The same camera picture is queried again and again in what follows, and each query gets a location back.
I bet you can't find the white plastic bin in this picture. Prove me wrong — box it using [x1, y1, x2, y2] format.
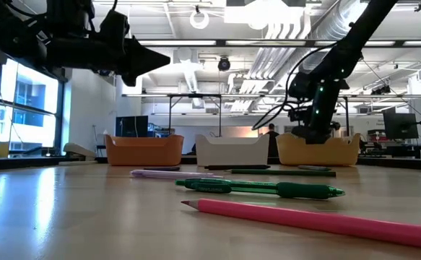
[195, 134, 270, 167]

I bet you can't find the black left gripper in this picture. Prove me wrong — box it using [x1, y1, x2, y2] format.
[46, 35, 171, 87]

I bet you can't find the grey crayon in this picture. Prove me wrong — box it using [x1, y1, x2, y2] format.
[298, 165, 332, 172]

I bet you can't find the green pen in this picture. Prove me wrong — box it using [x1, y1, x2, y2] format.
[175, 177, 346, 201]

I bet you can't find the black aluminium table frame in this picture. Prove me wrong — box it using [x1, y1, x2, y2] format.
[0, 154, 421, 173]

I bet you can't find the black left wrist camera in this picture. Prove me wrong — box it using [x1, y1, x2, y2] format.
[99, 9, 131, 46]

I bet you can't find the lilac pen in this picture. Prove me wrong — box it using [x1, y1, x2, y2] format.
[129, 169, 224, 181]

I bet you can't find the black computer monitor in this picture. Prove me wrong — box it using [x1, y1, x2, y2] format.
[115, 115, 149, 138]
[383, 112, 420, 140]

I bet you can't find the small white device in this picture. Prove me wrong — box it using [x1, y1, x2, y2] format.
[63, 142, 97, 160]

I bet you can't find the green pencil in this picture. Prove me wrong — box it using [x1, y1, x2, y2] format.
[227, 168, 337, 178]

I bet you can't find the pink pencil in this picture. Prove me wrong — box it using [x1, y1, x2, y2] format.
[181, 198, 421, 252]

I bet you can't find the large glass window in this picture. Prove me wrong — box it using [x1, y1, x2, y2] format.
[0, 59, 60, 155]

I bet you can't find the yellow orange plastic bin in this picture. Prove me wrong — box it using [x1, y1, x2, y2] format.
[276, 132, 361, 167]

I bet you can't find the person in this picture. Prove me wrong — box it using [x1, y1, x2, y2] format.
[266, 123, 280, 158]

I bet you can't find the black overhead camera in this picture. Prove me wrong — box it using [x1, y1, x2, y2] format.
[217, 56, 232, 72]

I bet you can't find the coral orange plastic bin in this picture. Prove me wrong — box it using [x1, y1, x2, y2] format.
[104, 134, 185, 167]

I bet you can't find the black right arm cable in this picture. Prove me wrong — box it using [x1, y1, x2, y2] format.
[251, 41, 341, 131]

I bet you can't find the white ring lamp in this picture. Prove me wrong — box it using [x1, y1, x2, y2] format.
[189, 9, 210, 30]

